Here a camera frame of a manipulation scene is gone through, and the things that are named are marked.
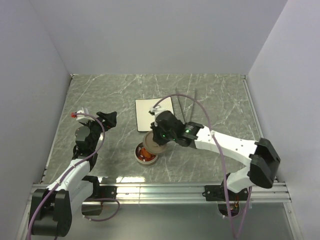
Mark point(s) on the aluminium front rail frame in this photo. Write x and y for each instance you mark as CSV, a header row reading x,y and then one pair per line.
x,y
187,193

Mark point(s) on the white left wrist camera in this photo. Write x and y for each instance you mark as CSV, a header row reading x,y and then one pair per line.
x,y
81,115

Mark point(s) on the orange fried chicken wing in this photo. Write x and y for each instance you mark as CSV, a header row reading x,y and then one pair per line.
x,y
144,156

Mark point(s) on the brown round lunch box lid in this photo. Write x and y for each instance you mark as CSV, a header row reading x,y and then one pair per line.
x,y
151,146

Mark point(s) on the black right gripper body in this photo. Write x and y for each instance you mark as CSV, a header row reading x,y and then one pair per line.
x,y
161,136

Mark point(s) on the round steel lunch box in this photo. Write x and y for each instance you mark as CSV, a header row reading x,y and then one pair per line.
x,y
143,163

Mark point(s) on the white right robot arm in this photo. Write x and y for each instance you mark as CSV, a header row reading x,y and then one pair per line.
x,y
260,159

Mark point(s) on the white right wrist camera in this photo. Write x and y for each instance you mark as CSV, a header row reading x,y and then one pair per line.
x,y
156,110

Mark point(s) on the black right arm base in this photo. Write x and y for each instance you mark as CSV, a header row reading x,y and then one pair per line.
x,y
215,193

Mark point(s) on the white rectangular plate, black rim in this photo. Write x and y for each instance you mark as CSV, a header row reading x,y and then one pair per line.
x,y
143,117

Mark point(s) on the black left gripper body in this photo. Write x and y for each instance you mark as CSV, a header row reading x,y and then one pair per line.
x,y
96,127

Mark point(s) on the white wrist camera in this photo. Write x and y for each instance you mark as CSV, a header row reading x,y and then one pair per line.
x,y
81,115
156,110

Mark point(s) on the steel serving tongs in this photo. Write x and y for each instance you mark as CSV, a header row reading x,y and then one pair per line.
x,y
186,106

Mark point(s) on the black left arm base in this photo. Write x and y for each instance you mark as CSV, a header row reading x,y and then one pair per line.
x,y
102,194

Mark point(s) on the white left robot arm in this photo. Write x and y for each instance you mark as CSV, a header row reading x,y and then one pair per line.
x,y
52,208

